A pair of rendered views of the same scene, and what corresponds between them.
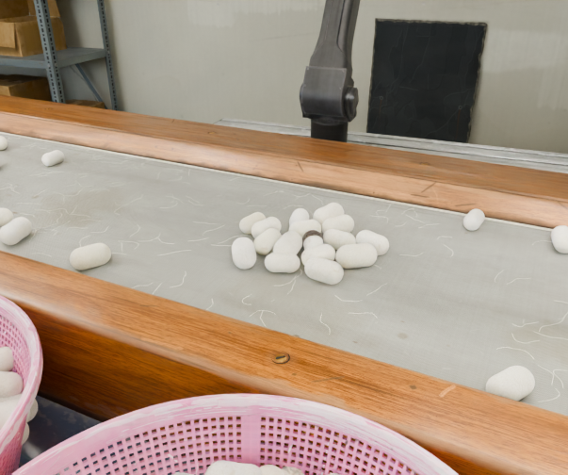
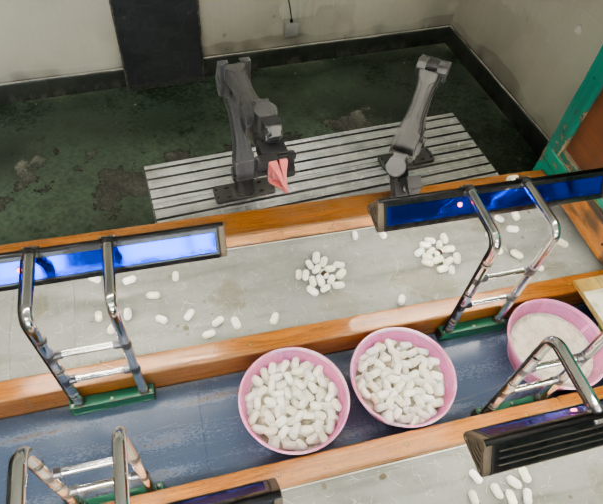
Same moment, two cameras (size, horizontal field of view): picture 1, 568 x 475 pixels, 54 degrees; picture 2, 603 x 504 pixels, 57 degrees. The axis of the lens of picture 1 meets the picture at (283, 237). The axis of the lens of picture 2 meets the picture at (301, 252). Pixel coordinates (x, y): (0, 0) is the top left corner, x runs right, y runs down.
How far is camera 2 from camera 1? 124 cm
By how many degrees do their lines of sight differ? 42
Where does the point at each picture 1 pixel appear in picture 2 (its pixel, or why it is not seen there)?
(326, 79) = (248, 167)
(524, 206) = (364, 221)
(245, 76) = not seen: outside the picture
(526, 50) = not seen: outside the picture
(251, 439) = (370, 342)
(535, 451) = (416, 316)
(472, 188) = (347, 220)
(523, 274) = (380, 254)
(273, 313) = (338, 307)
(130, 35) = not seen: outside the picture
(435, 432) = (400, 322)
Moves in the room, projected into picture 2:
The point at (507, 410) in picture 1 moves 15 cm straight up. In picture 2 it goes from (407, 309) to (421, 278)
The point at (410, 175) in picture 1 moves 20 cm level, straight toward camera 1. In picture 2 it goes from (324, 222) to (357, 272)
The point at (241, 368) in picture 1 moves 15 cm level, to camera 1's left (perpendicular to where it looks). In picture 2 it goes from (358, 330) to (315, 362)
